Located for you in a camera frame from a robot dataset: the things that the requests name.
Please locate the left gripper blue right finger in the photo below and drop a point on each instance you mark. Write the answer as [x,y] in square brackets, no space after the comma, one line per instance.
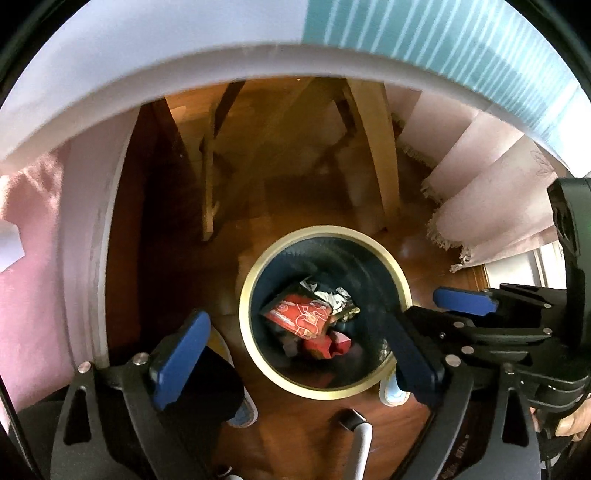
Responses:
[412,336]

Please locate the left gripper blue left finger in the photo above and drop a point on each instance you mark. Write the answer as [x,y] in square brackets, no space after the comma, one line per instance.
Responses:
[175,358]

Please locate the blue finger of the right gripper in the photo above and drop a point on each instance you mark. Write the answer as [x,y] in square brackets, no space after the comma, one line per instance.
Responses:
[464,301]

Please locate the round dark trash bin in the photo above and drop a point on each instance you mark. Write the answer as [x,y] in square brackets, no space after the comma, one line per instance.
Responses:
[349,358]

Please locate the right hand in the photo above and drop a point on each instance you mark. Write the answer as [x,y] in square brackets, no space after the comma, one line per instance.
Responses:
[576,424]

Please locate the light blue slipper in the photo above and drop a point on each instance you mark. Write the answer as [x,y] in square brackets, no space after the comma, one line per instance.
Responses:
[391,394]

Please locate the grey metal chair leg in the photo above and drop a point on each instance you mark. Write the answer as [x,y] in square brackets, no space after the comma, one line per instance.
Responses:
[359,454]

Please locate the black white crumpled wrapper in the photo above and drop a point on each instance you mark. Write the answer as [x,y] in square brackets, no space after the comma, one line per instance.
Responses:
[343,308]

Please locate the pink fringed cloth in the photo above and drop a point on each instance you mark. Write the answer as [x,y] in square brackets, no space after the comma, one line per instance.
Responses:
[488,179]

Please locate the red snack wrapper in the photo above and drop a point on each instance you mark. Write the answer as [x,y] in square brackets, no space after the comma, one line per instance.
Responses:
[303,316]

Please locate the pink bed sheet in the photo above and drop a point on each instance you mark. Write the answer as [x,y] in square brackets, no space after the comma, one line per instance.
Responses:
[36,358]

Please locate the teal white patterned tablecloth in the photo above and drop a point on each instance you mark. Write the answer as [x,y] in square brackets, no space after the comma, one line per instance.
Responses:
[112,56]

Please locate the wooden table frame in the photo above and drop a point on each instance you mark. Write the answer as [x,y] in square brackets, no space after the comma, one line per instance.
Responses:
[239,133]

